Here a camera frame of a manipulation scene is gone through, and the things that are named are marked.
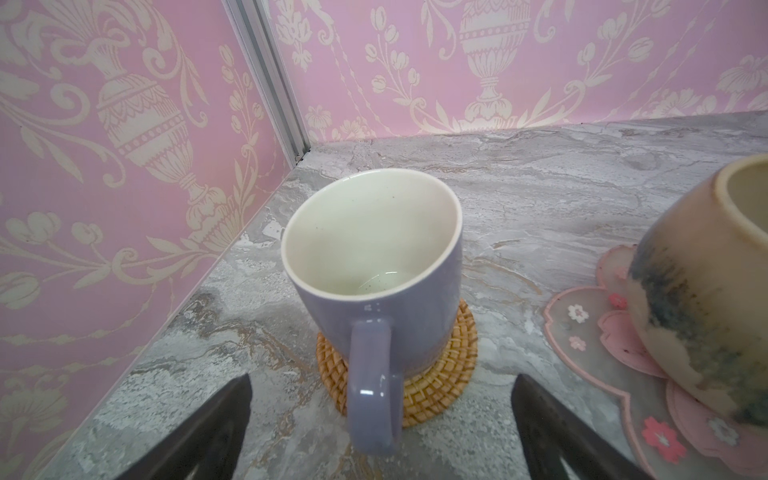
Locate white mug purple handle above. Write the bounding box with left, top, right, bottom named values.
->
left=281, top=168, right=463, bottom=455

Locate left corner aluminium post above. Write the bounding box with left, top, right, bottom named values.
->
left=223, top=0, right=311, bottom=168

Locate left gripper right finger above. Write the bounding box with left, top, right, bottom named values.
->
left=511, top=374, right=650, bottom=480

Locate yellow-green mug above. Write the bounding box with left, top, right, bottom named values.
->
left=626, top=154, right=767, bottom=435

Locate woven tan coaster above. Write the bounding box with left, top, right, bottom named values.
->
left=316, top=300, right=478, bottom=428

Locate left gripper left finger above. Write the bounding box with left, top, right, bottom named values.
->
left=118, top=374, right=252, bottom=480

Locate pink flower coaster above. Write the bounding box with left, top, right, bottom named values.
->
left=544, top=245, right=767, bottom=479

